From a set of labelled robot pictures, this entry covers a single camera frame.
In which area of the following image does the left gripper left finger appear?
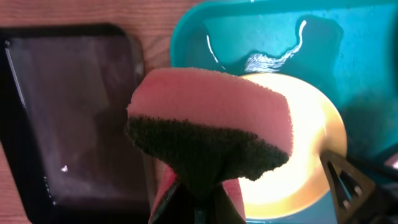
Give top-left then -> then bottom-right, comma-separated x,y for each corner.
149,181 -> 194,224

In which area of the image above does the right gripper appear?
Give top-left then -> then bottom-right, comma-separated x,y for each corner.
320,146 -> 397,224

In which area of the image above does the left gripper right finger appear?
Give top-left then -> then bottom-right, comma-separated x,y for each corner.
213,182 -> 246,224

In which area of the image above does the yellow-green rimmed plate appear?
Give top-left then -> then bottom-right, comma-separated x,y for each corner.
239,73 -> 347,223

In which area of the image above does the pink green sponge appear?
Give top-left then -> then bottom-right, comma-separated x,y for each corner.
126,68 -> 293,223

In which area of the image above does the teal plastic tray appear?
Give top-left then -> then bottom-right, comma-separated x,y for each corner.
170,0 -> 397,167

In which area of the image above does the black plastic tray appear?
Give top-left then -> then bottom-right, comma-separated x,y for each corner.
1,24 -> 154,223

